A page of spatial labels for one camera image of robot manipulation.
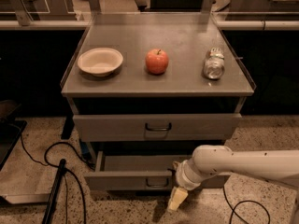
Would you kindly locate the white paper bowl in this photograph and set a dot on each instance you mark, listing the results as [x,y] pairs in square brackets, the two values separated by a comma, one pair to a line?
[100,62]

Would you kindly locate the dark base plate left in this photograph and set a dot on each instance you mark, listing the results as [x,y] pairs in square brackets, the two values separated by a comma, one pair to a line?
[10,128]

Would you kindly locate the white horizontal rail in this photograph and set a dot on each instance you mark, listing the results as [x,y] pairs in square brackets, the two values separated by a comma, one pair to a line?
[223,25]

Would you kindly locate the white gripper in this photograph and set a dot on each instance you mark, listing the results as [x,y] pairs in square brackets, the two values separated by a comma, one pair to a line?
[181,177]

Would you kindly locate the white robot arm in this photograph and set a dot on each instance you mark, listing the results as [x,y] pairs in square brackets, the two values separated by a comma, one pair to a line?
[276,166]

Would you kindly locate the black bar on floor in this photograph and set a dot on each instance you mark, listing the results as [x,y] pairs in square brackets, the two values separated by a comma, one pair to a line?
[51,205]

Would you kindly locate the grey top drawer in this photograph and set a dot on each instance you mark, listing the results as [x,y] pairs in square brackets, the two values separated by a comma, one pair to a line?
[165,127]

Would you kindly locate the grey drawer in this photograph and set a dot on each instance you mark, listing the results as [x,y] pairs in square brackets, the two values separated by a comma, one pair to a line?
[165,127]
[133,173]

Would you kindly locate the red apple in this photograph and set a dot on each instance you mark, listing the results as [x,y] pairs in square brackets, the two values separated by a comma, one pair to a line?
[156,61]

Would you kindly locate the grey drawer cabinet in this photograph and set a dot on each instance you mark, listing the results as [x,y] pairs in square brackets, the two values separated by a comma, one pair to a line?
[133,90]

